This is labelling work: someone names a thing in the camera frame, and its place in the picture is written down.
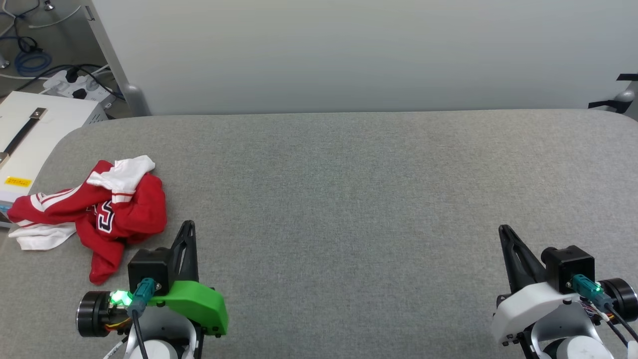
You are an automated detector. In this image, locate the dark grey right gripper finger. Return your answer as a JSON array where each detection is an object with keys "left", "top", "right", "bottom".
[
  {"left": 498, "top": 225, "right": 529, "bottom": 295},
  {"left": 504, "top": 225, "right": 547, "bottom": 289}
]

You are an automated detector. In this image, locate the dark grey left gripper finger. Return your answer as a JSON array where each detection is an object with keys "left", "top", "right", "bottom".
[
  {"left": 169, "top": 221, "right": 188, "bottom": 292},
  {"left": 186, "top": 221, "right": 199, "bottom": 283}
]

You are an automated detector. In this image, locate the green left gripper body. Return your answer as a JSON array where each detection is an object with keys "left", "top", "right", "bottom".
[{"left": 76, "top": 281, "right": 229, "bottom": 338}]

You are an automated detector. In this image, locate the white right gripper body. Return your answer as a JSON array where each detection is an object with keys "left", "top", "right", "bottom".
[{"left": 491, "top": 278, "right": 638, "bottom": 346}]

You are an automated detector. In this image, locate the red and white basketball jersey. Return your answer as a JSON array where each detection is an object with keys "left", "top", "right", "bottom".
[{"left": 7, "top": 155, "right": 167, "bottom": 286}]

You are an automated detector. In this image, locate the grey metal partition foot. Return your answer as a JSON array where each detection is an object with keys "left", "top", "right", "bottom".
[
  {"left": 612, "top": 89, "right": 638, "bottom": 114},
  {"left": 122, "top": 84, "right": 153, "bottom": 117}
]

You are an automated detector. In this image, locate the white equipment case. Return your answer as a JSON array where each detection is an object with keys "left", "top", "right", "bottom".
[{"left": 0, "top": 91, "right": 108, "bottom": 229}]

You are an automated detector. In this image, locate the white power strip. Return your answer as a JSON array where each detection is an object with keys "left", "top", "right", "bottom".
[{"left": 42, "top": 67, "right": 118, "bottom": 109}]

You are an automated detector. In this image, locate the white partition screen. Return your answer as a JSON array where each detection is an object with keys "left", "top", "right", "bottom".
[{"left": 82, "top": 0, "right": 638, "bottom": 116}]

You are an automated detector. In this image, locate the black left arm cable teal plug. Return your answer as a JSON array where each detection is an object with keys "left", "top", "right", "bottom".
[{"left": 127, "top": 278, "right": 159, "bottom": 359}]

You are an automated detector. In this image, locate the black arm cable teal plug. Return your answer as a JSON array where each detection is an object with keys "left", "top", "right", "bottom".
[
  {"left": 127, "top": 278, "right": 159, "bottom": 359},
  {"left": 571, "top": 274, "right": 638, "bottom": 350}
]

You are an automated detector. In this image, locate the black right arm cable teal plug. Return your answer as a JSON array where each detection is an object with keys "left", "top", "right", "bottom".
[{"left": 571, "top": 274, "right": 638, "bottom": 350}]

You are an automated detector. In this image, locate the white paper cable label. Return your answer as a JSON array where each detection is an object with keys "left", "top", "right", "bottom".
[{"left": 102, "top": 339, "right": 129, "bottom": 359}]

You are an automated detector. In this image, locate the black strap handle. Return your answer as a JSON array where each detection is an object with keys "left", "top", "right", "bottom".
[{"left": 0, "top": 107, "right": 48, "bottom": 168}]

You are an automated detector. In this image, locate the blue coiled cable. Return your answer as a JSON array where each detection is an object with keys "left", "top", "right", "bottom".
[{"left": 14, "top": 49, "right": 53, "bottom": 76}]

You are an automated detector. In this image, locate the black floor cable bundle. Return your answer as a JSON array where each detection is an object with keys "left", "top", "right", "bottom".
[{"left": 0, "top": 0, "right": 43, "bottom": 54}]

